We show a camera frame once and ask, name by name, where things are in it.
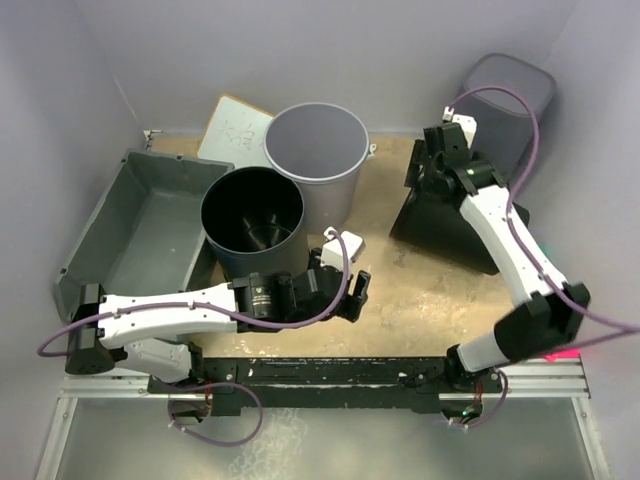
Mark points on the black ribbed round bin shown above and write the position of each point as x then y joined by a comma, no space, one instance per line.
431,224

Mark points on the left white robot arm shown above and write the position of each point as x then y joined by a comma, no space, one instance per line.
141,333

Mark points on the small whiteboard wooden frame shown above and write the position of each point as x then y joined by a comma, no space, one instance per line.
235,134

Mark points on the light grey round bucket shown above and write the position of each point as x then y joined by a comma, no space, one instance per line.
322,148

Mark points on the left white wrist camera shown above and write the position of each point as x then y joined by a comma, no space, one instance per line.
342,247

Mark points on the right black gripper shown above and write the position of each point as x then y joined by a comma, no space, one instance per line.
419,159

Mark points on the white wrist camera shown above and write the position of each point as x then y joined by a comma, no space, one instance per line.
468,123
342,247

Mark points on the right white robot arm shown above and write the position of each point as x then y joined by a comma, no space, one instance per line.
540,320

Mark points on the grey slotted square bin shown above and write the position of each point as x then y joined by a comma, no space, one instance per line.
504,130

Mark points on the pink plastic clip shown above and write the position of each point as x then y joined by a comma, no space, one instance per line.
571,354

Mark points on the dark blue round bin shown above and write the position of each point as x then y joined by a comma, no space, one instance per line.
254,219

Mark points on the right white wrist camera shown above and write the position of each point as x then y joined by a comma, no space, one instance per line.
468,123

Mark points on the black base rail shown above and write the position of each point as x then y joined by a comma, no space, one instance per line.
418,384

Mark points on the aluminium frame rail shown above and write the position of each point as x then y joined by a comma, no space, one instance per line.
111,427

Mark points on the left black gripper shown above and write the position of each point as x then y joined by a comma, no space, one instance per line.
357,295

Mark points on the grey plastic storage crate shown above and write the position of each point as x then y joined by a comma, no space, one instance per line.
145,236

